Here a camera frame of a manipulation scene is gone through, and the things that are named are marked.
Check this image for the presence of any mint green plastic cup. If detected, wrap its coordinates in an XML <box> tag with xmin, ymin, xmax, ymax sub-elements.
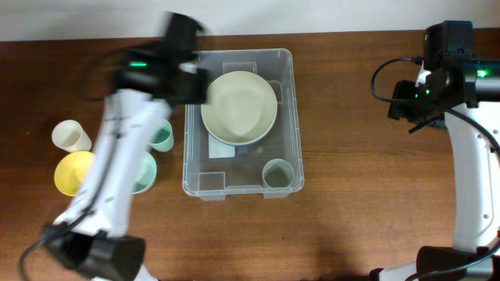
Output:
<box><xmin>150</xmin><ymin>119</ymin><xmax>175</xmax><ymax>152</ymax></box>

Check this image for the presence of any cream bowl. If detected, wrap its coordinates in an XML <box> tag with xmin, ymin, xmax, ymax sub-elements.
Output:
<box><xmin>201</xmin><ymin>71</ymin><xmax>278</xmax><ymax>146</ymax></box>

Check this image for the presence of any mint green small bowl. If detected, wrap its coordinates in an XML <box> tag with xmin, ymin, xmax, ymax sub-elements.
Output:
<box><xmin>133</xmin><ymin>152</ymin><xmax>157</xmax><ymax>194</ymax></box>

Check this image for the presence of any dark blue bowl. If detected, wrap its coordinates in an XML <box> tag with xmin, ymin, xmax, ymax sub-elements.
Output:
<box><xmin>201</xmin><ymin>116</ymin><xmax>274</xmax><ymax>147</ymax></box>

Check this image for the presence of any white plastic cup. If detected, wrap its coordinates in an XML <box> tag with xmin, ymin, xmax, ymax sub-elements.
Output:
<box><xmin>52</xmin><ymin>119</ymin><xmax>92</xmax><ymax>153</ymax></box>

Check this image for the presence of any grey plastic cup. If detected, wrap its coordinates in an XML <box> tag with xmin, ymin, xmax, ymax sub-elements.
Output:
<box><xmin>262</xmin><ymin>158</ymin><xmax>295</xmax><ymax>188</ymax></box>

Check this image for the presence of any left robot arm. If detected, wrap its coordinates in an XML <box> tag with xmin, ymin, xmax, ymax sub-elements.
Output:
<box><xmin>36</xmin><ymin>13</ymin><xmax>209</xmax><ymax>280</ymax></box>

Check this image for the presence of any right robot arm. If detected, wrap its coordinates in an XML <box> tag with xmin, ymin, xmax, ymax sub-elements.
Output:
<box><xmin>369</xmin><ymin>20</ymin><xmax>499</xmax><ymax>281</ymax></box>

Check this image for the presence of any white label in container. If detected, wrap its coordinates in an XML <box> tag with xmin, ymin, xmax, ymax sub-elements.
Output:
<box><xmin>208</xmin><ymin>134</ymin><xmax>235</xmax><ymax>158</ymax></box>

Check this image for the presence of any clear plastic storage container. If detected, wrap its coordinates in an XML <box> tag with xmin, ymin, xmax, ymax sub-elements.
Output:
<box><xmin>183</xmin><ymin>48</ymin><xmax>305</xmax><ymax>201</ymax></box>

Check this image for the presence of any yellow small bowl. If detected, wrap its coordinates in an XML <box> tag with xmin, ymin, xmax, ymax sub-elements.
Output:
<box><xmin>54</xmin><ymin>151</ymin><xmax>95</xmax><ymax>197</ymax></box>

